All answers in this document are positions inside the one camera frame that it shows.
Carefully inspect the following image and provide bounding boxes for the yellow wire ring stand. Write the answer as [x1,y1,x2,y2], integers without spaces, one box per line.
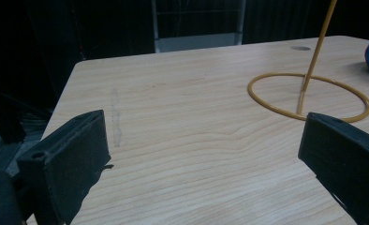
[247,0,369,124]

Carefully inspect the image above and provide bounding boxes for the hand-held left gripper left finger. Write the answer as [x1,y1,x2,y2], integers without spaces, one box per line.
[16,109,114,225]

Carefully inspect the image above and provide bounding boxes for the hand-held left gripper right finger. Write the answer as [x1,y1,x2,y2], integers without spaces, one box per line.
[298,112,369,225]

